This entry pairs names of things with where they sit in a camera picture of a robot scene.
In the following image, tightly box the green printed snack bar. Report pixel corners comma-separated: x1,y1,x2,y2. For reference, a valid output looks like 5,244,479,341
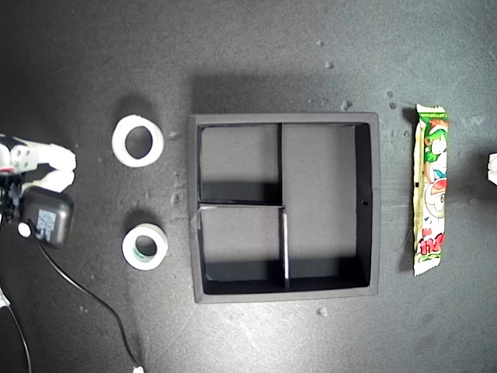
412,103,450,277

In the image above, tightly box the black compartment tray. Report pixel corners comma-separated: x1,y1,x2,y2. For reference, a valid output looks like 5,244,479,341
187,112,381,305

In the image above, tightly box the small white tape roll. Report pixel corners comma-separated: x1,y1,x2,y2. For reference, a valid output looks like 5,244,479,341
121,223,169,271

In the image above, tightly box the large white tape roll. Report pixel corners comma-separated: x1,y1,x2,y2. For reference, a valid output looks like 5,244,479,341
111,113,165,169

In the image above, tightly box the thin black cable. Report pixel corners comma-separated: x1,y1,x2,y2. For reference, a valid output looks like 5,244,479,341
0,287,33,373

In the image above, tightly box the black camera cable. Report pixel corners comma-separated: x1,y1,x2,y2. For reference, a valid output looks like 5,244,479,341
26,219,145,372

